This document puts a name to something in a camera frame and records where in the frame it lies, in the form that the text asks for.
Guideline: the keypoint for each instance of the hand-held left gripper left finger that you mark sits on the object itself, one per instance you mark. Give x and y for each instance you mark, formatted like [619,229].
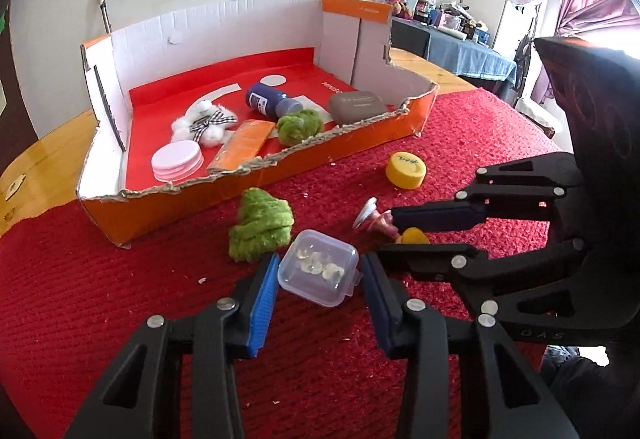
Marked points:
[262,304]

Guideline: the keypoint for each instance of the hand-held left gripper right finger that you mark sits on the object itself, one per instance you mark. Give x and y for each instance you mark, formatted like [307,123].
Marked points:
[375,304]

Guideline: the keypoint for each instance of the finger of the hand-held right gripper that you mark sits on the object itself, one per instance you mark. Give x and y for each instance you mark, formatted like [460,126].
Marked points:
[425,259]
[435,216]

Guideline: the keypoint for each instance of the small yellow toy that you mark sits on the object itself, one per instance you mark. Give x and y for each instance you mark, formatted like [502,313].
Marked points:
[415,235]

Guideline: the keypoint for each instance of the yellow cap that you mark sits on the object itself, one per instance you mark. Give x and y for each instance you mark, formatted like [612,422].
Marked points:
[405,168]

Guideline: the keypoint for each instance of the small clear plastic box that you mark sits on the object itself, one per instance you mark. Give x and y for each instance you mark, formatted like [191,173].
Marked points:
[315,269]

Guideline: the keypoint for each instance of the pink suction cup toy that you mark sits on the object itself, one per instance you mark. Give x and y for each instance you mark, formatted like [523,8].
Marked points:
[365,214]

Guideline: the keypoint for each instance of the large green plush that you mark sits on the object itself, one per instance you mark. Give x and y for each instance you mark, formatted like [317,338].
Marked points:
[260,224]

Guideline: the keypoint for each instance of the orange and white cardboard box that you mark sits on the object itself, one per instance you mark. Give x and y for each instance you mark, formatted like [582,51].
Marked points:
[200,204]

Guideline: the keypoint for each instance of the small round green plush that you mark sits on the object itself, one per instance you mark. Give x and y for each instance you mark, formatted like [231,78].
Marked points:
[297,129]

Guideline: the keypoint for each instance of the orange packet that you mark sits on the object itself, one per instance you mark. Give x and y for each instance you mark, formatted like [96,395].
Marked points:
[242,141]

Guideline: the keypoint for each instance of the white bunny plush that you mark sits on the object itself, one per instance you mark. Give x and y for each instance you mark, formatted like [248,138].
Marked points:
[202,111]

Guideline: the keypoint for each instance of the dark blue bottle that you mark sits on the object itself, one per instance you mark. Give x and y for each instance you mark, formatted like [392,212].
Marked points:
[265,98]

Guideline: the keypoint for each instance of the pink curtain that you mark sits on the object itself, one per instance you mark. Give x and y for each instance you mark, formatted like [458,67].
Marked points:
[585,4]

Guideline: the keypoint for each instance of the grey case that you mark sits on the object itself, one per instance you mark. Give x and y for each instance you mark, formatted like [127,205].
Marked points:
[357,105]

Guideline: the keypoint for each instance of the red knitted cloth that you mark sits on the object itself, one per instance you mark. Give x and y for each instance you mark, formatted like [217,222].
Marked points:
[100,294]

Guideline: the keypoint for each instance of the table with blue cloth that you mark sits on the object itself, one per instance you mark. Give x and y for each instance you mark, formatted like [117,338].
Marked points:
[465,54]

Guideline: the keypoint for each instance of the pink lid jar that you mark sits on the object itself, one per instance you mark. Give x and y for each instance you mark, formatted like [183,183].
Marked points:
[176,158]

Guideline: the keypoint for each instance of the dark clothing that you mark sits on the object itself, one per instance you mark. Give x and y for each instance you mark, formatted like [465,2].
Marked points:
[570,384]

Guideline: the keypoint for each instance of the small wooden tag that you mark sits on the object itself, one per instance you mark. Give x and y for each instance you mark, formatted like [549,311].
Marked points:
[15,185]

